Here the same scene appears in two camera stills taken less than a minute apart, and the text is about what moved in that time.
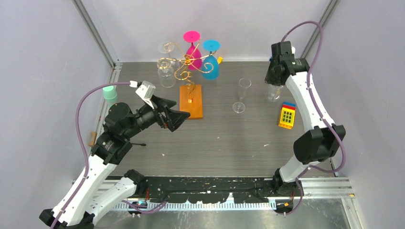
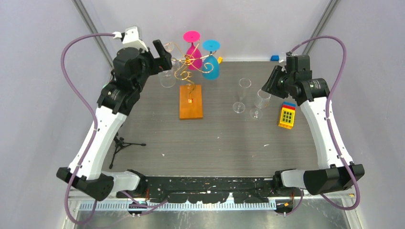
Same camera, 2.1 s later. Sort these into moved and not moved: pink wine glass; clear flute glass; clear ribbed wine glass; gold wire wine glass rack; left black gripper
Moved: clear ribbed wine glass; left black gripper
Not moved: clear flute glass; pink wine glass; gold wire wine glass rack
